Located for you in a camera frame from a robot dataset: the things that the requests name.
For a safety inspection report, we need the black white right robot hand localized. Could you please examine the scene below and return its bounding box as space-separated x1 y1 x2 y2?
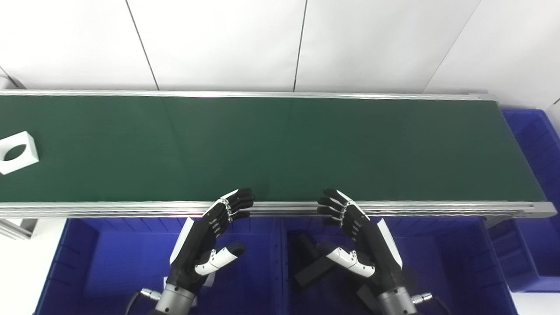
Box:
317 188 405 294

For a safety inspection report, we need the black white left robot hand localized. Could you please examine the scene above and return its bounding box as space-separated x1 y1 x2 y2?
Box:
165 188 255 294

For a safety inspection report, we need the white block with round hole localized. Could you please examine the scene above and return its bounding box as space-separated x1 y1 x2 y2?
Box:
0 131 39 175

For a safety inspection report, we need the black block part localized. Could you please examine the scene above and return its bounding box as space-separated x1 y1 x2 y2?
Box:
356 284 382 314

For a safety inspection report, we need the black T-shaped part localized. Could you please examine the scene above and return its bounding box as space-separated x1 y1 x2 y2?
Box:
294 234 347 290

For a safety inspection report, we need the blue bin with white parts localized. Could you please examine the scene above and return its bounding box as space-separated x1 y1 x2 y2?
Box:
33 217 283 315

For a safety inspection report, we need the blue bin with black parts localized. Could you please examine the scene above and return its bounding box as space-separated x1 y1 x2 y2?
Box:
280 217 519 315

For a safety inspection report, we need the blue plastic bin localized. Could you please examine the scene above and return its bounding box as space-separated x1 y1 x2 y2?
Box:
487 108 560 293

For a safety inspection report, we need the aluminium conveyor leg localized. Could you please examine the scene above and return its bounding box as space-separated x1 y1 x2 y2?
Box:
0 218 38 240

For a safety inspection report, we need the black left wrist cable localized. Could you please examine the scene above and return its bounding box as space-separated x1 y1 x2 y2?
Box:
125 287 163 315

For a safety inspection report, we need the green conveyor belt aluminium frame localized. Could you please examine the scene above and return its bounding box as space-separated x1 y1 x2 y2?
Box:
0 90 557 219

